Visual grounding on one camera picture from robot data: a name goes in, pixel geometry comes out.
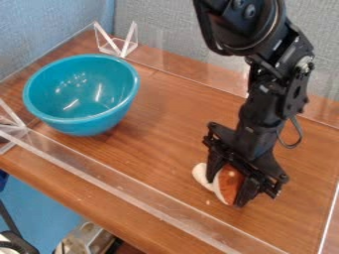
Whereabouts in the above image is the grey metal bracket below table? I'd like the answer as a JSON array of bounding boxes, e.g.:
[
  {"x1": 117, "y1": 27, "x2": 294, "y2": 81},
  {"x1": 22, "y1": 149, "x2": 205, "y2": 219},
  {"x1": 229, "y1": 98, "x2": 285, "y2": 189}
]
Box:
[{"x1": 53, "y1": 221, "x2": 114, "y2": 254}]

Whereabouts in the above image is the clear acrylic left bracket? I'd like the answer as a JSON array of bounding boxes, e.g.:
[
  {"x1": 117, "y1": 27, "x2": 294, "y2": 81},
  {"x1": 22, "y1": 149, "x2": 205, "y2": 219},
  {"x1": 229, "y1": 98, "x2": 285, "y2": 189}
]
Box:
[{"x1": 0, "y1": 98, "x2": 28, "y2": 156}]

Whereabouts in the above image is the black chair part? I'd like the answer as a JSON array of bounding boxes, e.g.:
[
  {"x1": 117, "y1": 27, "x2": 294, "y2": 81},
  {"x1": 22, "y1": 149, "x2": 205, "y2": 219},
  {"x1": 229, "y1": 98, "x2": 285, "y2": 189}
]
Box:
[{"x1": 0, "y1": 199, "x2": 40, "y2": 254}]

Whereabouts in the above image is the clear acrylic corner bracket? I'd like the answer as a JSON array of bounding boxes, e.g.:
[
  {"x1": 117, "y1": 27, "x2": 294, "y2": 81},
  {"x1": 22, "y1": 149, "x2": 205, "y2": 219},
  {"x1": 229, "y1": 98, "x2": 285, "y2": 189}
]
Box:
[{"x1": 93, "y1": 22, "x2": 137, "y2": 59}]

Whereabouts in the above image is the toy mushroom brown cap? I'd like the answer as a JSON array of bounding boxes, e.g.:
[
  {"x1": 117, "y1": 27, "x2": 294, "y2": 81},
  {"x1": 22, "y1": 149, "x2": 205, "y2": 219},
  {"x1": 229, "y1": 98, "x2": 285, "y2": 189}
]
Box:
[{"x1": 190, "y1": 162, "x2": 246, "y2": 206}]

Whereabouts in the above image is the clear acrylic barrier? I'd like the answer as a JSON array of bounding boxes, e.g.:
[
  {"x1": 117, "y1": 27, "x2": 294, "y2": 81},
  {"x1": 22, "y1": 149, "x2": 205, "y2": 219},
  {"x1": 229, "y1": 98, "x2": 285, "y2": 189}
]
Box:
[
  {"x1": 92, "y1": 21, "x2": 339, "y2": 130},
  {"x1": 0, "y1": 126, "x2": 288, "y2": 254}
]

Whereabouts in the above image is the clear acrylic back barrier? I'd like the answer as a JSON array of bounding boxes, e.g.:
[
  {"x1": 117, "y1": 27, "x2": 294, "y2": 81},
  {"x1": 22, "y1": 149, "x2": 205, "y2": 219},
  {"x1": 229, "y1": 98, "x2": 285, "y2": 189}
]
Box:
[{"x1": 92, "y1": 21, "x2": 339, "y2": 130}]

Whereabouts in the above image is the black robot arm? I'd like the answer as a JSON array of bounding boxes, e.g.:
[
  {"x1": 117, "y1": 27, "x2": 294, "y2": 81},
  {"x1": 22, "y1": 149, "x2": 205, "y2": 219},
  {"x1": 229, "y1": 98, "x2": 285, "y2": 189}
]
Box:
[{"x1": 192, "y1": 0, "x2": 313, "y2": 207}]

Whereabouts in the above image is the clear acrylic front barrier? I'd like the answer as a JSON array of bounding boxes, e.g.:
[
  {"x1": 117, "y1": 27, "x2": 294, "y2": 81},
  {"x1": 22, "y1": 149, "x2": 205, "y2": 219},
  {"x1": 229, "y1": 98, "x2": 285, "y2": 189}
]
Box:
[{"x1": 0, "y1": 126, "x2": 288, "y2": 254}]

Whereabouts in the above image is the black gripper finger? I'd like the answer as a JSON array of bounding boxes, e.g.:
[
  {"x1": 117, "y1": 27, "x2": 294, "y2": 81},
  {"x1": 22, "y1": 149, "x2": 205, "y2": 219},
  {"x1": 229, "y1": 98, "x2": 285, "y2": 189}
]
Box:
[
  {"x1": 234, "y1": 178, "x2": 261, "y2": 207},
  {"x1": 205, "y1": 150, "x2": 226, "y2": 184}
]

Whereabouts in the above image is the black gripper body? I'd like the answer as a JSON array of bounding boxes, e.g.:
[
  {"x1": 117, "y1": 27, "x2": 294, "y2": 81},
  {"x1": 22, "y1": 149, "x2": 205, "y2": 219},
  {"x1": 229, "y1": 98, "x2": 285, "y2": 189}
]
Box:
[{"x1": 202, "y1": 122, "x2": 289, "y2": 198}]

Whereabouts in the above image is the blue bowl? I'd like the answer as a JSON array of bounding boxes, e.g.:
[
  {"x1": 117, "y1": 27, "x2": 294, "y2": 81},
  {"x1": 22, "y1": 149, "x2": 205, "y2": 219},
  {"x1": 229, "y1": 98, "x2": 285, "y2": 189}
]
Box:
[{"x1": 22, "y1": 54, "x2": 140, "y2": 136}]

